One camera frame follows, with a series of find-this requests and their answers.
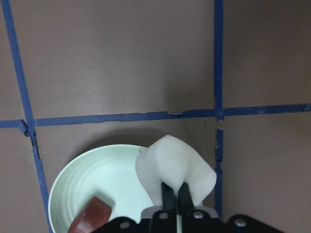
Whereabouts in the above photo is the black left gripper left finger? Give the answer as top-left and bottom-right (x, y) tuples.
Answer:
(161, 183), (177, 211)

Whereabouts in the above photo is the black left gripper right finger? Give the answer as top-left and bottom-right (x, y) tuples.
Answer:
(178, 183), (194, 211)

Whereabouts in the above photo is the white bun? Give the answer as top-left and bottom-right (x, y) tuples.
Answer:
(135, 135), (217, 205)

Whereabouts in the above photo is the brown bun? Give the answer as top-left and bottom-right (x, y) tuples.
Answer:
(68, 197), (112, 233)

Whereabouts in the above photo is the light green plate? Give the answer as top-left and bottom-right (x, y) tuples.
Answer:
(49, 145), (155, 233)

